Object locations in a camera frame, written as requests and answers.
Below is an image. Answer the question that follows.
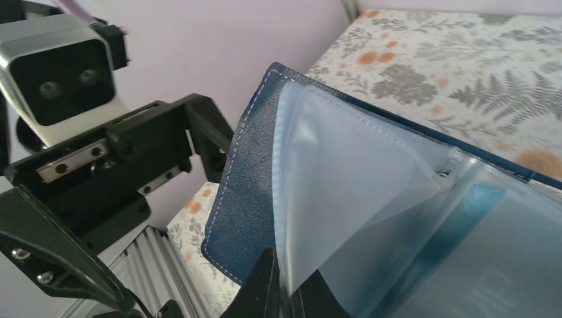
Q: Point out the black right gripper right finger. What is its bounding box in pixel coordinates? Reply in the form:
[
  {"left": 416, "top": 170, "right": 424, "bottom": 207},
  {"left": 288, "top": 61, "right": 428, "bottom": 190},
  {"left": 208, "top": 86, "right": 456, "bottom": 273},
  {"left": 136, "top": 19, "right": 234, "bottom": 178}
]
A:
[{"left": 292, "top": 270, "right": 351, "bottom": 318}]

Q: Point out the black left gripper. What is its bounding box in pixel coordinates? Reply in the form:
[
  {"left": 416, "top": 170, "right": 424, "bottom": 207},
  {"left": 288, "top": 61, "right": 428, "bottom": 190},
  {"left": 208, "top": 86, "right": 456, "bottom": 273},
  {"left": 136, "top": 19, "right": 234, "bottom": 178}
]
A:
[{"left": 1, "top": 93, "right": 234, "bottom": 314}]

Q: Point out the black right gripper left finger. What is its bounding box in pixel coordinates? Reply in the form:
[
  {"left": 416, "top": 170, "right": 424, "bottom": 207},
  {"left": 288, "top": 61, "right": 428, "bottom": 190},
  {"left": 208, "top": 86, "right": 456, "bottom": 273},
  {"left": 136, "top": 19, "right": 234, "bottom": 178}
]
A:
[{"left": 220, "top": 248, "right": 280, "bottom": 318}]

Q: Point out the blue leather card holder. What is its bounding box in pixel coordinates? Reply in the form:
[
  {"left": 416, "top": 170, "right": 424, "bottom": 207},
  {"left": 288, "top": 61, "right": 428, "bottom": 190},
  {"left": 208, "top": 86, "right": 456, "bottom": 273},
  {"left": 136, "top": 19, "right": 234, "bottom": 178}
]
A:
[{"left": 201, "top": 63, "right": 561, "bottom": 317}]

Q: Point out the floral table cloth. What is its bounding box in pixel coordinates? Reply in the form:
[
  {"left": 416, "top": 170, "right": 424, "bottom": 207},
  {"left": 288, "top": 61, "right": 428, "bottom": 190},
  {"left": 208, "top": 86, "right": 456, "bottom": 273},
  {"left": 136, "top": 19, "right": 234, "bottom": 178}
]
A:
[{"left": 166, "top": 9, "right": 562, "bottom": 318}]

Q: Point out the aluminium rail base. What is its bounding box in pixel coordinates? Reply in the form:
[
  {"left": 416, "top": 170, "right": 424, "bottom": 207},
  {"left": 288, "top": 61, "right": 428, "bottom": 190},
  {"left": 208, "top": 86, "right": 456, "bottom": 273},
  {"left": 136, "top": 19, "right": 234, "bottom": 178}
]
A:
[{"left": 99, "top": 226, "right": 211, "bottom": 317}]

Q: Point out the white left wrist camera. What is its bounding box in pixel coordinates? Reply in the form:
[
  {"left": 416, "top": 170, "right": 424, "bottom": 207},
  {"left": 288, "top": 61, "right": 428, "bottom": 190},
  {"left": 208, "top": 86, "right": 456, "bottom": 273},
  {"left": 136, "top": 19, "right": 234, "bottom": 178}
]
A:
[{"left": 1, "top": 14, "right": 127, "bottom": 146}]

